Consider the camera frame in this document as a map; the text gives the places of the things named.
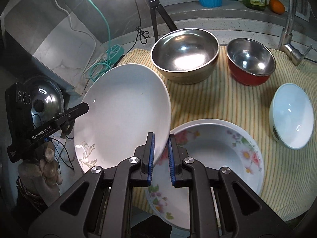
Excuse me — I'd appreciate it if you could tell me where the floral white plate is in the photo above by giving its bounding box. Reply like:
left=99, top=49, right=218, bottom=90
left=146, top=119, right=264, bottom=230

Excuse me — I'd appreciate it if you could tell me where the white plate with gold leaf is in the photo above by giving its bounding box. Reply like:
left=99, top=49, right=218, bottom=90
left=74, top=63, right=171, bottom=173

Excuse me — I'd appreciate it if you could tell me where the large steel bowl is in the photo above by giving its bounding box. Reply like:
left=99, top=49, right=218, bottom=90
left=150, top=28, right=220, bottom=84

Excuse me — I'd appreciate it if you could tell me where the red steel bowl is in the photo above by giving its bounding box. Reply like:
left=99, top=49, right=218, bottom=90
left=226, top=38, right=276, bottom=86

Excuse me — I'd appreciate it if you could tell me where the light blue ceramic bowl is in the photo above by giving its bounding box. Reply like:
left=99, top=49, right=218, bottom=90
left=269, top=83, right=314, bottom=150

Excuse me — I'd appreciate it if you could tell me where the chrome kitchen faucet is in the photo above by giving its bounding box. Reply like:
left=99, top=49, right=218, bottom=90
left=278, top=0, right=313, bottom=66

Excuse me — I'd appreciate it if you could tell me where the gloved left hand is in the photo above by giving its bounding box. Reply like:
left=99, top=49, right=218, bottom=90
left=18, top=141, right=63, bottom=206

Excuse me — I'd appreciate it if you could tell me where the steel pot lid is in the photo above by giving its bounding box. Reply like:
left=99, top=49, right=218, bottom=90
left=25, top=76, right=64, bottom=128

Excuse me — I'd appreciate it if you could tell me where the teal round power strip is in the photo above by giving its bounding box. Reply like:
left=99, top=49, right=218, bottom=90
left=105, top=45, right=124, bottom=64

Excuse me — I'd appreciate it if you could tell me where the yellow striped cloth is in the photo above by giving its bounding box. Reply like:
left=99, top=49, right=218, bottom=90
left=165, top=47, right=316, bottom=221

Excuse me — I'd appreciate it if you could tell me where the black tripod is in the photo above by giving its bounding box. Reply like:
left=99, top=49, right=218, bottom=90
left=147, top=0, right=178, bottom=41

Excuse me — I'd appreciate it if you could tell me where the orange fruit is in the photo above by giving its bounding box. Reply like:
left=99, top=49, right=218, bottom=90
left=269, top=0, right=285, bottom=14

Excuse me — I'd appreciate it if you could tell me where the black thin cable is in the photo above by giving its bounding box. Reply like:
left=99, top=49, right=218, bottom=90
left=133, top=0, right=151, bottom=45

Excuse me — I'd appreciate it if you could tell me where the white power cable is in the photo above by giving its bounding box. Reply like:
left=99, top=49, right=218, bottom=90
left=36, top=0, right=110, bottom=80

